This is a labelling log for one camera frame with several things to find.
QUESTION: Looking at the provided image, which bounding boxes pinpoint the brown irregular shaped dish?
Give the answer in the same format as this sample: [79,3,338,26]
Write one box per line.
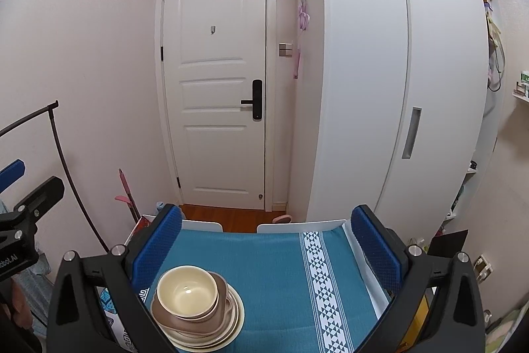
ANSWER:
[151,265,231,335]

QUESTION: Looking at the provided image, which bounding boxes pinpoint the small patterned white plate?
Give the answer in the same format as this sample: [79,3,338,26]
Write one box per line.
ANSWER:
[151,283,245,352]

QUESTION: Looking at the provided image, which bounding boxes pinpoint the cream ceramic bowl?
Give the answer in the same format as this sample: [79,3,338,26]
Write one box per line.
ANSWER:
[156,265,219,320]

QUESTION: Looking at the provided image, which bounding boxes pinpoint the person's left hand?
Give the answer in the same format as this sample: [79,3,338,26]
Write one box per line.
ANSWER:
[1,278,33,333]

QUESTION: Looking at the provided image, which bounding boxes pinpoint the pink broom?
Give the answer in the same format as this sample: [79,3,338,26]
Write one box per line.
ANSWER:
[115,168,141,222]

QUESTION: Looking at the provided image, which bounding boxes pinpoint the black clothes rack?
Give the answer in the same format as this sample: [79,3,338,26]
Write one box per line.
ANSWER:
[1,104,106,255]

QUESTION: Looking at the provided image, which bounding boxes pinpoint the blue table cloth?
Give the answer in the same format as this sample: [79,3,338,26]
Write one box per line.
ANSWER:
[97,226,380,353]

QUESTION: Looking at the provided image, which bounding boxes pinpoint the pink slippers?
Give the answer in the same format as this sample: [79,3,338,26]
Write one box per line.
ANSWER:
[272,214,292,224]

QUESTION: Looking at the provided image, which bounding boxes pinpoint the white wardrobe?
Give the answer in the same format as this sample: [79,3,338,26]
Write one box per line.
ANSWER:
[289,0,489,240]

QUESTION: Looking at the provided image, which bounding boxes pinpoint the white panelled door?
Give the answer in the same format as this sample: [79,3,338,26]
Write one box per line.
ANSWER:
[160,0,267,210]

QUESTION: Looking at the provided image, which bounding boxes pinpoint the black door handle lock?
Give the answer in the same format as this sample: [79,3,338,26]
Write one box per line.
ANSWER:
[240,79,263,121]

